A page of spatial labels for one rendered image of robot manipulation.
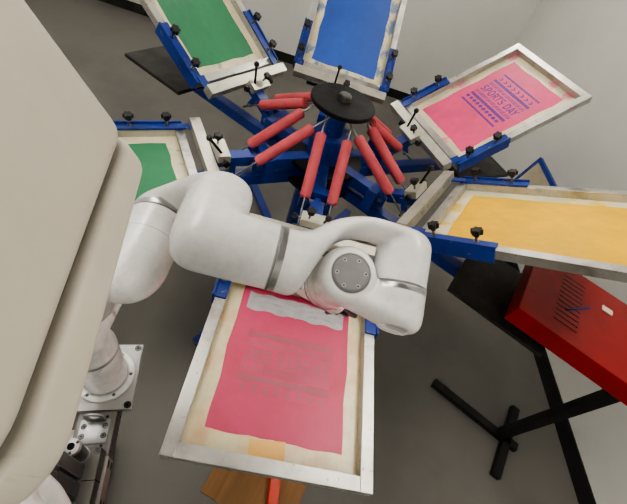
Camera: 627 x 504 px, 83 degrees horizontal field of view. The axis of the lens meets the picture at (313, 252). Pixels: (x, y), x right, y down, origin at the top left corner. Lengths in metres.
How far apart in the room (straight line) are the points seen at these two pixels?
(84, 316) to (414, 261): 0.38
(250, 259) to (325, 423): 0.87
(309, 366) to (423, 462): 1.33
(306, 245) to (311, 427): 0.85
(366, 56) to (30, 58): 2.45
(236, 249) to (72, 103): 0.24
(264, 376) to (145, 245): 0.80
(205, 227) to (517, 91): 2.28
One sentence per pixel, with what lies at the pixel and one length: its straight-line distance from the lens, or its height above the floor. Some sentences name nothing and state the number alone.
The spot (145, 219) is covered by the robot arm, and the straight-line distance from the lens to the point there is 0.52.
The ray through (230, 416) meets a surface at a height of 0.95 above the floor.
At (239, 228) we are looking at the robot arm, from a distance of 0.42.
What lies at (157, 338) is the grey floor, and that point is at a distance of 2.31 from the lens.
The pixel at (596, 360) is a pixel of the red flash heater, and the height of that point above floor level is 1.11.
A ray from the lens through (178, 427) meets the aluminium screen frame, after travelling 1.13.
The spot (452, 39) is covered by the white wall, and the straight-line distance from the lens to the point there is 5.24.
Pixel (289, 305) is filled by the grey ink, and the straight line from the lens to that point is 1.33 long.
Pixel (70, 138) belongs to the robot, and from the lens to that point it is 0.21.
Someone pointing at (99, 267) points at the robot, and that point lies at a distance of 0.20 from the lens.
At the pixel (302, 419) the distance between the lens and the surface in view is 1.20.
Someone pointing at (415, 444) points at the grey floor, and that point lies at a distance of 2.43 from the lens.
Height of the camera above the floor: 2.09
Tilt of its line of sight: 49 degrees down
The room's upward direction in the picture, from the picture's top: 23 degrees clockwise
